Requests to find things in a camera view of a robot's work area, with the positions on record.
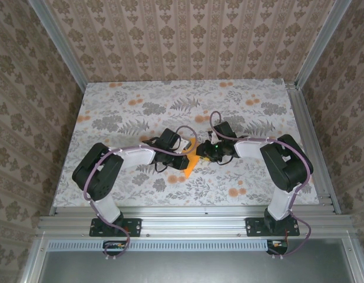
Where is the grey metal sheet panel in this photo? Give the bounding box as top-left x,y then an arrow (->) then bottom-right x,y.
37,238 -> 357,283

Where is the floral patterned table cover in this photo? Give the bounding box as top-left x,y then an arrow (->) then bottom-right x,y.
52,78 -> 321,208

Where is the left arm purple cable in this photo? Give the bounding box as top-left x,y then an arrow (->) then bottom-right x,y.
83,125 -> 198,262

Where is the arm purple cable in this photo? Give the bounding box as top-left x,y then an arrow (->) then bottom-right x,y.
209,111 -> 314,260
83,125 -> 198,262

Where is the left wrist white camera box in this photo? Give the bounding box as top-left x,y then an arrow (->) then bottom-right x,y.
177,138 -> 192,154

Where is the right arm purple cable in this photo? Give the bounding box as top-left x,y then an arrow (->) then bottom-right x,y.
209,111 -> 314,260

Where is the aluminium crosswise frame rail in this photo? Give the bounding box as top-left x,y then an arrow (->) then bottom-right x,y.
36,205 -> 355,238

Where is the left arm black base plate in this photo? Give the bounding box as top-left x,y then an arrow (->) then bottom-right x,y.
90,217 -> 142,238

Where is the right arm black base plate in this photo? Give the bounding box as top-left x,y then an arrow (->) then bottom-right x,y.
246,216 -> 300,238

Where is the grey slotted cable duct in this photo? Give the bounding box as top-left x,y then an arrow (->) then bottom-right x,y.
48,239 -> 273,252

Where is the aluminium lengthwise frame rail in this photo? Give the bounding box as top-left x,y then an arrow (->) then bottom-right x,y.
284,83 -> 342,215

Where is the black cable outlet with wires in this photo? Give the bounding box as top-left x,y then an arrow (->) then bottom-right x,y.
266,239 -> 289,256
102,240 -> 126,256

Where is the aluminium frame post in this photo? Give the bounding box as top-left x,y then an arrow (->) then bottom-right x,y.
28,0 -> 88,92
294,0 -> 353,91

